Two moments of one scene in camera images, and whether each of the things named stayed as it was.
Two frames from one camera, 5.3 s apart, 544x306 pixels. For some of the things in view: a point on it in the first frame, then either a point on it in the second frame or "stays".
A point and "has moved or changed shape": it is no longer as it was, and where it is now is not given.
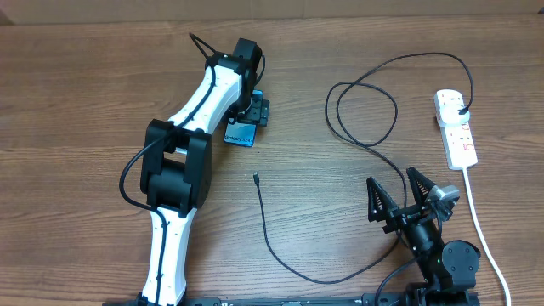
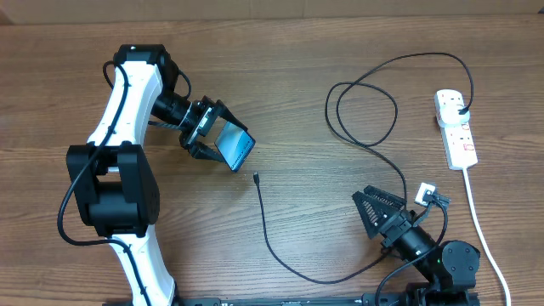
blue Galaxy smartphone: x=242 y=133 has moved or changed shape
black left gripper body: x=257 y=112 -> x=199 y=121
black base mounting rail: x=414 y=299 stays
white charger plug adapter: x=453 y=115 stays
